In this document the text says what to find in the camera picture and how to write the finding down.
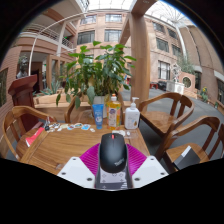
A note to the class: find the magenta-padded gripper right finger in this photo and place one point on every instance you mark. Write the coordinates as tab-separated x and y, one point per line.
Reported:
136	161

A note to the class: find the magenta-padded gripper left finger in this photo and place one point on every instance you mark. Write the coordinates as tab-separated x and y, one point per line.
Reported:
88	161

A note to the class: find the black computer mouse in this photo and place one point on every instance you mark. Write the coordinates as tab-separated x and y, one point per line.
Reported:
113	151

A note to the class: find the clear plastic bag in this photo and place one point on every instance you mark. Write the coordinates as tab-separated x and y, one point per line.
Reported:
125	134

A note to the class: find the small blue sticker card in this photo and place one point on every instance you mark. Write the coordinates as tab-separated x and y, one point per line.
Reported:
86	127

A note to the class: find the white pump bottle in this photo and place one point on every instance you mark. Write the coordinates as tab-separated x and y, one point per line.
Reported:
132	118

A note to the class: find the blue tube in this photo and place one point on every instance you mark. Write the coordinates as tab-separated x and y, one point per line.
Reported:
98	116

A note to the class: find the wooden armchair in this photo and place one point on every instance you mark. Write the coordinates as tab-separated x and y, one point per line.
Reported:
160	121
200	121
69	111
13	115

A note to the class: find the black notebook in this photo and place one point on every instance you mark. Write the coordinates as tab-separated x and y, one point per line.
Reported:
187	158

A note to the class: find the yellow dish soap bottle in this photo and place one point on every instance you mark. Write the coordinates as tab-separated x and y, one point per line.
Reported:
113	115

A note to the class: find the black key bunch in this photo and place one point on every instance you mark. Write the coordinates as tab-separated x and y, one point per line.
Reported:
47	126

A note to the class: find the red white booklet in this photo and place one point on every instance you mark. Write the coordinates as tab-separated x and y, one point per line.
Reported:
33	137

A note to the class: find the wooden planter with succulents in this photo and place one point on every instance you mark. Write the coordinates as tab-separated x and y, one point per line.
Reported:
50	98

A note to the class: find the green potted plant white pot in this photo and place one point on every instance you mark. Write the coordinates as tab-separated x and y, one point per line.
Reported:
96	71

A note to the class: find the dark red wooden lectern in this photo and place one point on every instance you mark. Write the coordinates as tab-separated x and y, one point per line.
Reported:
21	95

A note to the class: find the yellow flowering plant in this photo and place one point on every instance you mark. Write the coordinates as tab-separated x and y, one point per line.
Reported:
204	95

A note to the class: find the white sculpture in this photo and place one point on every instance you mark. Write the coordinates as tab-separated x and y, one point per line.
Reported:
175	71

